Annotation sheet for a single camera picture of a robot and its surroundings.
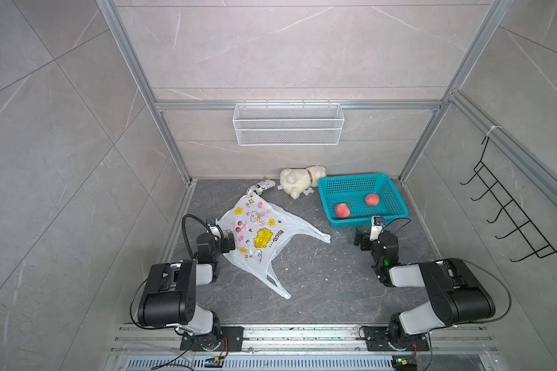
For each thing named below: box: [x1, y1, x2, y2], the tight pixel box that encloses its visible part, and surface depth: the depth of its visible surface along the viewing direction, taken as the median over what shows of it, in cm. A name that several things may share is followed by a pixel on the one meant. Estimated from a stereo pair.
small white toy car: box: [246, 179, 277, 195], surface depth 115 cm
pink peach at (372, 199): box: [365, 193, 380, 207], surface depth 108 cm
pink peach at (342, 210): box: [334, 203, 351, 218], surface depth 103 cm
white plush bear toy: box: [279, 165, 328, 201], surface depth 112 cm
